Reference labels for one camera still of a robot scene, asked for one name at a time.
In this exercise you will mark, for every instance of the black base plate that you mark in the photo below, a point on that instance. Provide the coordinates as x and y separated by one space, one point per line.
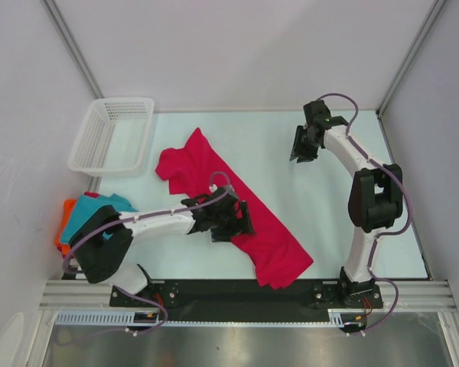
244 301

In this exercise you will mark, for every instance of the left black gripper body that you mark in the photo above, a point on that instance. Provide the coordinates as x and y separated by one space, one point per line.
225 225

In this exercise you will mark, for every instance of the white plastic basket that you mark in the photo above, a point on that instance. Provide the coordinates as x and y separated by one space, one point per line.
114 138

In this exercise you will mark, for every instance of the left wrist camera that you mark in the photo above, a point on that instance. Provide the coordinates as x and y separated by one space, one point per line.
212 187

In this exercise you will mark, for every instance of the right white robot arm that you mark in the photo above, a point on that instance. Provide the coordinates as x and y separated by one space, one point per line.
375 202

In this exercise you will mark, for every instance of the pink t shirt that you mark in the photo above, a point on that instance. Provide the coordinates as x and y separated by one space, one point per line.
278 257

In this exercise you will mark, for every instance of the aluminium frame rail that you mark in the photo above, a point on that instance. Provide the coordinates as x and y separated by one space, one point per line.
414 296

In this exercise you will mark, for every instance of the white cable duct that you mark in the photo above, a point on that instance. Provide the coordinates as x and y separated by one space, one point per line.
130 319

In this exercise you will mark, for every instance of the orange t shirt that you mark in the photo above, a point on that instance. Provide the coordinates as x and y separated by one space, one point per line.
68 207

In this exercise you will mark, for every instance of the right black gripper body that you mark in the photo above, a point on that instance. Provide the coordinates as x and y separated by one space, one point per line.
304 146

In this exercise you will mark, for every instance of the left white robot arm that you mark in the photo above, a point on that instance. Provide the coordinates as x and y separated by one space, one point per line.
100 245

